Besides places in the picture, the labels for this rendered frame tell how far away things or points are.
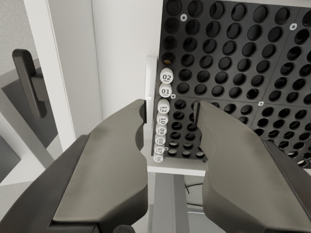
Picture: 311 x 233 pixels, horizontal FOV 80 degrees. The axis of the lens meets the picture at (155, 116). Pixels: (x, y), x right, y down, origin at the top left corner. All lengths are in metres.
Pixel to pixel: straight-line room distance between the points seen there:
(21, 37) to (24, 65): 1.13
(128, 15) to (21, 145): 0.40
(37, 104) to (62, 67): 0.07
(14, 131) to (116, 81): 0.31
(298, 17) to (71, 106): 0.21
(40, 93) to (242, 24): 0.20
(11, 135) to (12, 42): 0.92
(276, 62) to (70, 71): 0.19
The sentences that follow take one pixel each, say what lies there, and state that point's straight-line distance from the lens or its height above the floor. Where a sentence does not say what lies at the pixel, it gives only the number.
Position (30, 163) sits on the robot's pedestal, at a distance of 0.57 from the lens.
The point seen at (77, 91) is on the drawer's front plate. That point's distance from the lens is 0.21.
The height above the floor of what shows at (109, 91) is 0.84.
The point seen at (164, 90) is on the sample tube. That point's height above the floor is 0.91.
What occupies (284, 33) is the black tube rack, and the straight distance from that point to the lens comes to 0.21.
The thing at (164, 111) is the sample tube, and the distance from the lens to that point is 0.19.
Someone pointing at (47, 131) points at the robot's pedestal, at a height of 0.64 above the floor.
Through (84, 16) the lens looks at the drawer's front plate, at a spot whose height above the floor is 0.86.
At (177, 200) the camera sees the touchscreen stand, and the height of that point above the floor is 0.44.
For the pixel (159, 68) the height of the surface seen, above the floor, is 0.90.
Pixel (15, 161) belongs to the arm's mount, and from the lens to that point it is 0.57.
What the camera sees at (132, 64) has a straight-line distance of 0.26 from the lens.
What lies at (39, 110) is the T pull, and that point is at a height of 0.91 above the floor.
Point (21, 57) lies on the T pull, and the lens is 0.22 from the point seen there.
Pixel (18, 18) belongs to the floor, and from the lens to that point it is 1.33.
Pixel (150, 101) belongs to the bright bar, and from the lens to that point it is 0.26.
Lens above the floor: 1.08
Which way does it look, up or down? 58 degrees down
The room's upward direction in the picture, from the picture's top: 175 degrees counter-clockwise
